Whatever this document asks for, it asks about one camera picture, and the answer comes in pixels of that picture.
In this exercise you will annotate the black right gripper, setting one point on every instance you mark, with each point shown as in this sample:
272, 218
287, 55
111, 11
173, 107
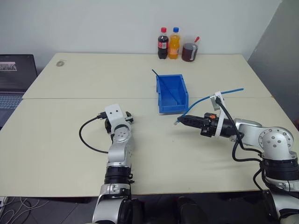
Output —
209, 124

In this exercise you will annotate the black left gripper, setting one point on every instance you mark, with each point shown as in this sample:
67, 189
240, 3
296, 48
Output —
108, 126

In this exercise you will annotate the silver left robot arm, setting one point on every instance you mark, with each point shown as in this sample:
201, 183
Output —
119, 154

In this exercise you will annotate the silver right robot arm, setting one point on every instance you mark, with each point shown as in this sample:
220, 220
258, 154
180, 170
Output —
273, 142

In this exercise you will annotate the blue plastic bin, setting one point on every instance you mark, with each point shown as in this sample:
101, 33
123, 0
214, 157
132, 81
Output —
172, 98

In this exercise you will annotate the jar of dark liquid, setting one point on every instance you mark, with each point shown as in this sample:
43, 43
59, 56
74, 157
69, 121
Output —
188, 52

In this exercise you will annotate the orange soda bottle blue cap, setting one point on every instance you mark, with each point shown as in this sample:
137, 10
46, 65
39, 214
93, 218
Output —
174, 47

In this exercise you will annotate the cola bottle with red cap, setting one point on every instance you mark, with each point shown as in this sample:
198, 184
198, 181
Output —
162, 46

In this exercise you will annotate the dark rounded shape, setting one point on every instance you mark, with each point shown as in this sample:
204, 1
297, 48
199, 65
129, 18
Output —
188, 210

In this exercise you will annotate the dark grey laptop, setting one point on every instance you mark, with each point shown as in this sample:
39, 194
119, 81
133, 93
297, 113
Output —
14, 79

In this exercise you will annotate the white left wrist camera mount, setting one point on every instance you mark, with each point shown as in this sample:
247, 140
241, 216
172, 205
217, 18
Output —
115, 114

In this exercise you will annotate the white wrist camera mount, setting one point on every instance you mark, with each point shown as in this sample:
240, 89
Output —
115, 114
220, 126

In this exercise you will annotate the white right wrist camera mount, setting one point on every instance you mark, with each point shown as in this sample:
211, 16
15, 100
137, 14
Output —
220, 126

